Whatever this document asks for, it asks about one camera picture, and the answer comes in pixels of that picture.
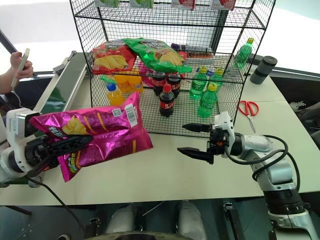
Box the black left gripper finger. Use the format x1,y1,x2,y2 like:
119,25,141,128
37,155,61,173
46,134,94,158

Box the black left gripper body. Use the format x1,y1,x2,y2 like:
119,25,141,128
24,136,61,169

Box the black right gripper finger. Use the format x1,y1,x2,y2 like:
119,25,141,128
176,146,215,166
181,122,214,134

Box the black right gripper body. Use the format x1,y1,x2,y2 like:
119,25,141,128
206,124,235,160

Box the magenta chips bag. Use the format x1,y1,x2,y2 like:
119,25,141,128
28,91,154,183

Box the white smartphone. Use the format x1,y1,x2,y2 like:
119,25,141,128
10,47,31,88

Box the conveyor belt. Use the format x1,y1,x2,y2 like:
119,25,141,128
31,50,89,114

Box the bystander hand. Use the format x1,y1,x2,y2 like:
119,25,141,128
9,51,34,79

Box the green soda bottle yellow cap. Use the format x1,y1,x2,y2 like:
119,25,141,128
234,37,255,71
188,66,209,101
197,83,218,119
208,66,225,89

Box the cola bottle red cap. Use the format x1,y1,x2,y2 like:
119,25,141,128
166,72,182,99
158,83,176,118
152,71,167,97

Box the orange soda bottle blue cap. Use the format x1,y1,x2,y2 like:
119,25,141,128
105,83,126,107

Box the grey rounded robot leg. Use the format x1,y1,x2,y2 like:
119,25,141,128
174,199,209,240
105,202,139,240

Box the red snack bar pack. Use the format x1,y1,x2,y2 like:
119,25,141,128
179,51,215,59

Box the pink snack bag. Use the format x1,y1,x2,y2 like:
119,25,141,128
138,61,157,88

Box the dark brown snack box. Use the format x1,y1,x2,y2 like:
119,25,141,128
184,44,216,57

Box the green chips bag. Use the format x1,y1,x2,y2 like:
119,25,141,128
122,37,193,74

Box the grey insulated tumbler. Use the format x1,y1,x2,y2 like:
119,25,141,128
249,55,279,85

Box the black shoe white laces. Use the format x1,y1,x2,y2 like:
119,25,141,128
289,100,320,121

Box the red chips bag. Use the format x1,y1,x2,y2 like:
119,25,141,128
91,39,138,76

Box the red hanging snack packet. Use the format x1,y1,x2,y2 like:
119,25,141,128
171,0,197,11
210,0,236,11

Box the green hanging snack packet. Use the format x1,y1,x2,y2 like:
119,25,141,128
94,0,121,9
129,0,155,9

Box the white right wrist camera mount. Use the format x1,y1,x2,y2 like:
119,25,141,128
213,110,236,141

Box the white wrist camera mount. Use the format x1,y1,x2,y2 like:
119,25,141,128
4,108,41,174
213,110,236,141

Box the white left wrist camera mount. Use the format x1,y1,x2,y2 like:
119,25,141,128
4,108,41,174

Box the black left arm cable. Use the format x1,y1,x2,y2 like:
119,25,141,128
0,159,87,236

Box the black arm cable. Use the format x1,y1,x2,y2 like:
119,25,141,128
224,134,301,184
0,159,87,236

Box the red handled scissors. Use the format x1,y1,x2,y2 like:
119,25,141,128
237,100,260,134

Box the white phone cable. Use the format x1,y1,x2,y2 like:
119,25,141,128
10,86,27,110

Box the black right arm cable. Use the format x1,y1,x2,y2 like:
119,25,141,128
224,134,301,184

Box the black metal bracket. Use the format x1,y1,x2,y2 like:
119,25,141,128
223,200,247,240

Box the black wire mesh rack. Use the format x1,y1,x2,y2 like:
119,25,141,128
69,0,277,139

